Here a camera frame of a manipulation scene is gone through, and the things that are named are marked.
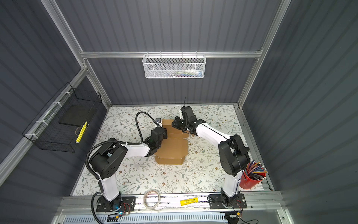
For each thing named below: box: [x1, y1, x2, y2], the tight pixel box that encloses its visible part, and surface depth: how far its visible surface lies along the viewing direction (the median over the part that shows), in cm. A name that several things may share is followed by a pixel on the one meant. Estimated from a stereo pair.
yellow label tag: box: [179, 196, 200, 206], surface depth 75 cm
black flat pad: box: [58, 104, 97, 127], surface depth 77 cm
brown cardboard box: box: [154, 119, 190, 165], surface depth 91 cm
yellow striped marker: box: [75, 121, 88, 144], surface depth 72 cm
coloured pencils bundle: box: [246, 159, 269, 181], surface depth 72 cm
